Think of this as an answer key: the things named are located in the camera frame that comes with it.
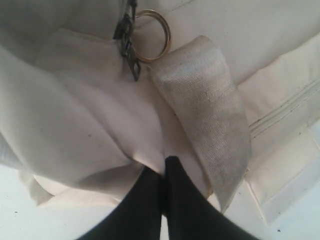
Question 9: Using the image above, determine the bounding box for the cream duffel bag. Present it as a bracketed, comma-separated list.
[0, 0, 320, 223]

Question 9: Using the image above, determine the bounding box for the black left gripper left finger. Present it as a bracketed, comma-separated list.
[79, 167, 162, 240]

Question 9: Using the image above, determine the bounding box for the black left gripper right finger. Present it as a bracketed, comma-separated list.
[164, 156, 257, 240]

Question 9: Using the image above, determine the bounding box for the gold zipper pull ring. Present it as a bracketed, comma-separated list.
[130, 9, 172, 64]

